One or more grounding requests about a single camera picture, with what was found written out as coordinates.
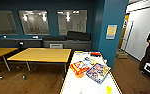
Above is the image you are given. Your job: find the dark grey bench sofa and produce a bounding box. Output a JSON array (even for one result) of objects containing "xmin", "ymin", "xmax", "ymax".
[{"xmin": 0, "ymin": 35, "xmax": 92, "ymax": 52}]

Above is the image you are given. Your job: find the light grey cushion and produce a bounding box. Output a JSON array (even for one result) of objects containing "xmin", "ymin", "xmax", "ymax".
[{"xmin": 49, "ymin": 43, "xmax": 64, "ymax": 50}]

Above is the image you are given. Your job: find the orange board game box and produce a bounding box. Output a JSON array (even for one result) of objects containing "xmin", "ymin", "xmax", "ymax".
[{"xmin": 69, "ymin": 59, "xmax": 92, "ymax": 76}]

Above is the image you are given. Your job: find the blue yellow board game box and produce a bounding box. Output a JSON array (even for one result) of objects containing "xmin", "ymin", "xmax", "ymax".
[{"xmin": 82, "ymin": 56, "xmax": 100, "ymax": 67}]

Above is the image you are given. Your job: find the red black box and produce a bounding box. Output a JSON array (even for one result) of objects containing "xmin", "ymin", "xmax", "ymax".
[{"xmin": 90, "ymin": 51, "xmax": 102, "ymax": 58}]

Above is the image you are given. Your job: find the interior glass window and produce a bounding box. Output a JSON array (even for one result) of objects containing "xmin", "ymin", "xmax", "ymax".
[
  {"xmin": 0, "ymin": 10, "xmax": 19, "ymax": 35},
  {"xmin": 56, "ymin": 9, "xmax": 88, "ymax": 36},
  {"xmin": 18, "ymin": 9, "xmax": 50, "ymax": 36}
]

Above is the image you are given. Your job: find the small orange round object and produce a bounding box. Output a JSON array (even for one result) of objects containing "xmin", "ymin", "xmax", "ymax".
[{"xmin": 74, "ymin": 71, "xmax": 85, "ymax": 79}]

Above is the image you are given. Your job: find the purple board game box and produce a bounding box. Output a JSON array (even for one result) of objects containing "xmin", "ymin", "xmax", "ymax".
[{"xmin": 85, "ymin": 63, "xmax": 111, "ymax": 84}]

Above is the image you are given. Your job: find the large light wooden table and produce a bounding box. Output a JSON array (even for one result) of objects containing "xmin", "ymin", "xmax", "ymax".
[{"xmin": 6, "ymin": 47, "xmax": 73, "ymax": 73}]

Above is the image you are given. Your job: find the white air hockey table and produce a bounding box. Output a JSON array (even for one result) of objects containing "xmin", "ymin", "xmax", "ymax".
[{"xmin": 59, "ymin": 50, "xmax": 124, "ymax": 94}]

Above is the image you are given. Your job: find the cardboard box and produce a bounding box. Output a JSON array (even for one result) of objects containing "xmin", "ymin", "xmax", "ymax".
[{"xmin": 115, "ymin": 49, "xmax": 129, "ymax": 60}]

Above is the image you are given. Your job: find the wooden door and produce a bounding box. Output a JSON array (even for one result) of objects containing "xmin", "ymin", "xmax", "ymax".
[{"xmin": 118, "ymin": 13, "xmax": 130, "ymax": 51}]

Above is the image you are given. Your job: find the clear plastic bowl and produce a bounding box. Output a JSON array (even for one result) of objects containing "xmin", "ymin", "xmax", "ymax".
[{"xmin": 98, "ymin": 87, "xmax": 108, "ymax": 94}]

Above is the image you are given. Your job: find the yellow wall poster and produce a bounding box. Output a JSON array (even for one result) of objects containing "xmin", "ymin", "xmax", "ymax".
[{"xmin": 105, "ymin": 24, "xmax": 118, "ymax": 40}]

